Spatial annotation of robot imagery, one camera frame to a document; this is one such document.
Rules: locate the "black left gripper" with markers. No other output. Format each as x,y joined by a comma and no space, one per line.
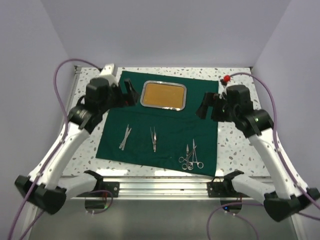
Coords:
129,98

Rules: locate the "steel scalpel handle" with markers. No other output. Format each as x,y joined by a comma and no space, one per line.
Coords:
127,132
128,136
123,143

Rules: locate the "steel forceps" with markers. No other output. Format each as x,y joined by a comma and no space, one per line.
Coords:
151,133
154,140

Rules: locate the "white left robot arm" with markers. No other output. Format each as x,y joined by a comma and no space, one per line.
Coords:
41,186

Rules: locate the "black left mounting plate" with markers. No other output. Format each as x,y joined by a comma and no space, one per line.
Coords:
104,188

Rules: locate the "steel surgical scissors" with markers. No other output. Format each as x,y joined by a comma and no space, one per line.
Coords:
186,164

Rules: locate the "black mounting plate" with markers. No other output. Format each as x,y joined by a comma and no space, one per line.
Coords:
216,188
104,188

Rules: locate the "steel instrument tray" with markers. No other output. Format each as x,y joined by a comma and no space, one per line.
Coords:
166,83

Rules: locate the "yellow tray liner mat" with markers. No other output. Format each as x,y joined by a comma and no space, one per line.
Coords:
163,95

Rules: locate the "steel hemostat clamp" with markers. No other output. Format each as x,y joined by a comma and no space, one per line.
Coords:
191,157
195,160

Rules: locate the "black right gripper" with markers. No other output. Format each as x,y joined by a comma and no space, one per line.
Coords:
211,99

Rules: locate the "dark green surgical cloth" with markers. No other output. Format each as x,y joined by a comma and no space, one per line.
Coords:
174,129

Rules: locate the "red right cable connector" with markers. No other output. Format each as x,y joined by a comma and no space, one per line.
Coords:
224,81

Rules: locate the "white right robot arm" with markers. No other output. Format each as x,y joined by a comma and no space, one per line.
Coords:
289,194

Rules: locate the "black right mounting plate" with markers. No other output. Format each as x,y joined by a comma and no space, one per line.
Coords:
216,188

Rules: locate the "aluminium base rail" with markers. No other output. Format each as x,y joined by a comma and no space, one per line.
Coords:
160,188

